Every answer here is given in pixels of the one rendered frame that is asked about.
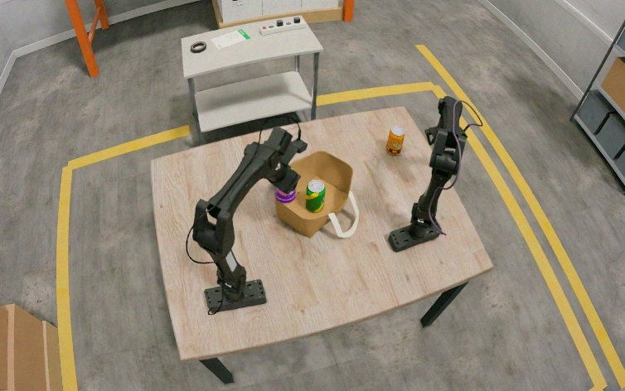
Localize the tan bag with white handle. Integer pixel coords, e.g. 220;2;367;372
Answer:
274;151;359;238

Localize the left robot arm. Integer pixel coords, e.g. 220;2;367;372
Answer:
192;126;293;308

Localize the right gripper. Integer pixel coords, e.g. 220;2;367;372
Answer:
424;126;468;153

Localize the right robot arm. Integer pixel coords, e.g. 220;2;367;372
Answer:
390;96;467;249

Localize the purple drink can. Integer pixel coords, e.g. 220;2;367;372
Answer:
275;187;297;204

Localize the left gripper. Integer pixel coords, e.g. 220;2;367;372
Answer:
264;138;308;195

